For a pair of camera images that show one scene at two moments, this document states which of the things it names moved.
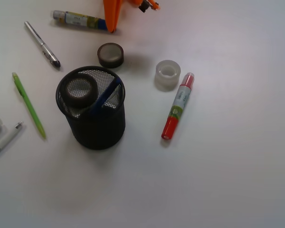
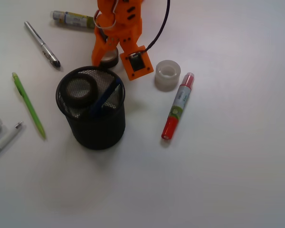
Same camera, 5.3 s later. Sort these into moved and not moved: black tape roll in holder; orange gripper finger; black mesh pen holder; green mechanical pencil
Moved: orange gripper finger
Not moved: black mesh pen holder; black tape roll in holder; green mechanical pencil
